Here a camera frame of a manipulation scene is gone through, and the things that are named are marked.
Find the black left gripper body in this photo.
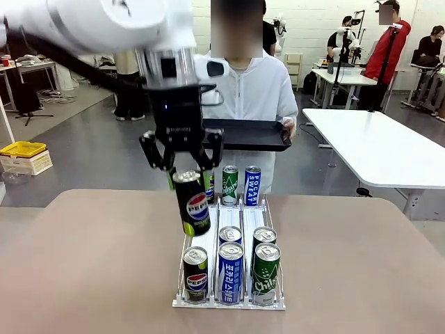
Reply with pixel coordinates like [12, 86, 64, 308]
[144, 84, 217, 154]

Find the black serving tray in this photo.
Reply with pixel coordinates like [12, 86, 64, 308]
[201, 118, 293, 153]

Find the black Pepsi can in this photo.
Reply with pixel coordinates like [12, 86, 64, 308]
[204, 172, 216, 205]
[182, 246, 209, 303]
[172, 169, 212, 237]

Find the green Chilsung cider can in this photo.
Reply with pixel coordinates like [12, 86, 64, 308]
[222, 165, 239, 206]
[250, 242, 281, 307]
[252, 226, 278, 250]

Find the person's left forearm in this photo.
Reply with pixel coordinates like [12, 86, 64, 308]
[277, 99, 299, 122]

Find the person in beige jacket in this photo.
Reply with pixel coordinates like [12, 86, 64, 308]
[113, 51, 146, 122]

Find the person in white coat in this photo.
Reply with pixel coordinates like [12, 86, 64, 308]
[201, 0, 299, 196]

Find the person in black top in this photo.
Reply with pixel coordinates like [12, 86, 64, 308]
[262, 0, 277, 56]

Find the person in black shirt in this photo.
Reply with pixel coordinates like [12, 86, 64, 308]
[326, 15, 354, 58]

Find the person in red jacket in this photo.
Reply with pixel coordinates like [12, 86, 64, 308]
[357, 1, 412, 112]

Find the seated person in black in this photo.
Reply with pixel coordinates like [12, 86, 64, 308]
[415, 26, 445, 67]

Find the person's left hand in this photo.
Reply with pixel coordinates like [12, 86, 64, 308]
[281, 118, 298, 143]

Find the blue Pocari Sweat can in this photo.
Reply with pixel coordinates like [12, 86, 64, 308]
[244, 166, 261, 207]
[218, 225, 243, 246]
[218, 241, 244, 305]

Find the white can dispenser rack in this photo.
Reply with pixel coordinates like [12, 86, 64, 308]
[172, 194, 286, 310]

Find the white shelf cart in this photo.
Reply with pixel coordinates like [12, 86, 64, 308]
[284, 53, 304, 91]

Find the white plastic crate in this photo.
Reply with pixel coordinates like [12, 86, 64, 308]
[0, 151, 54, 177]

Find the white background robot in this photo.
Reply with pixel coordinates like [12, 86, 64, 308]
[273, 13, 288, 56]

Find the yellow plastic crate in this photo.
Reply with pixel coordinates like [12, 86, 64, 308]
[0, 141, 47, 159]

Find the black floor tripod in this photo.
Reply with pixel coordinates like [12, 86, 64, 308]
[13, 69, 55, 127]

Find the clear plastic bowl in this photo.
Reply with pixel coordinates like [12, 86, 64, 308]
[1, 170, 31, 186]

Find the white cluttered desk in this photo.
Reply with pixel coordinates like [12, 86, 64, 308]
[0, 59, 58, 105]

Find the white background desk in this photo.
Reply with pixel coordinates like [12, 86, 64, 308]
[311, 67, 378, 109]

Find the large white table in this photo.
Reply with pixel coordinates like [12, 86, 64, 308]
[301, 108, 445, 191]

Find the black tripod pole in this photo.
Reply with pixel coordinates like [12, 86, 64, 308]
[368, 27, 399, 112]

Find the white table leg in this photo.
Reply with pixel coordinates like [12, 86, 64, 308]
[403, 189, 430, 220]

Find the white standing desk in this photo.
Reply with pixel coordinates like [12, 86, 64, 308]
[399, 62, 445, 118]

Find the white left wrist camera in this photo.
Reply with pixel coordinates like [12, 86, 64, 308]
[193, 55, 231, 106]

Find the black left arm hose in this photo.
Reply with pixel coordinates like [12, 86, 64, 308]
[5, 29, 149, 88]

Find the floor cable pile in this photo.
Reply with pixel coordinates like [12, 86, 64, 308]
[38, 88, 76, 105]

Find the black camera stand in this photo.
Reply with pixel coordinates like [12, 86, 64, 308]
[332, 29, 353, 105]

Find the white slanted frame leg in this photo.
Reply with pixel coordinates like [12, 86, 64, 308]
[0, 97, 17, 144]

